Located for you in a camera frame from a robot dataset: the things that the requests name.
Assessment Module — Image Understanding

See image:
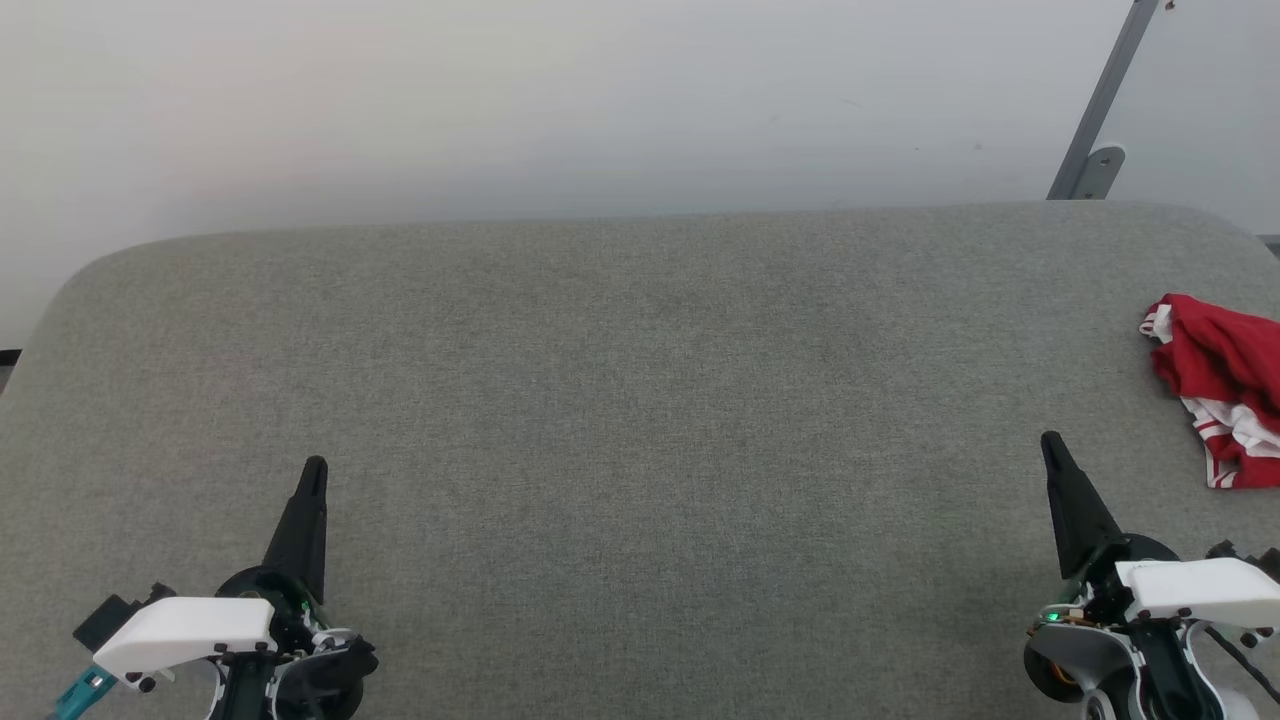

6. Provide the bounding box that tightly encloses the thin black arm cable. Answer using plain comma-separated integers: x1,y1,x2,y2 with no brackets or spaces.
1205,625,1280,706

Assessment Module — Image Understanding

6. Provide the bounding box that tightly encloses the teal cable connector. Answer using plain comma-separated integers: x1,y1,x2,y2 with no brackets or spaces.
50,665,117,720

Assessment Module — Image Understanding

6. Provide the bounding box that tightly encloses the grey metal bracket pole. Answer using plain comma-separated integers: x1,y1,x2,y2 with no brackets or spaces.
1046,0,1161,201

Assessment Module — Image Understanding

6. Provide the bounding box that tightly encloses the red and white garment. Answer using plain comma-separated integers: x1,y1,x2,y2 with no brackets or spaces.
1140,293,1280,490

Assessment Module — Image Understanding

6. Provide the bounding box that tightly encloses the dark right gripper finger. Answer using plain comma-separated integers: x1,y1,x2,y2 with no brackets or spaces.
1040,431,1123,579

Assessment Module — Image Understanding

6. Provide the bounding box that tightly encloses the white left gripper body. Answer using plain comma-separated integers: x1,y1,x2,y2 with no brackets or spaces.
93,565,379,720

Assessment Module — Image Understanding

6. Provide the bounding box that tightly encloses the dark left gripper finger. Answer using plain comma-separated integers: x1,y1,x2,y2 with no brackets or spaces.
262,456,329,601

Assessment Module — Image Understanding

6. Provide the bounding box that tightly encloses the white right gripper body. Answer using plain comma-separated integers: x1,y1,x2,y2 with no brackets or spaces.
1025,535,1280,633

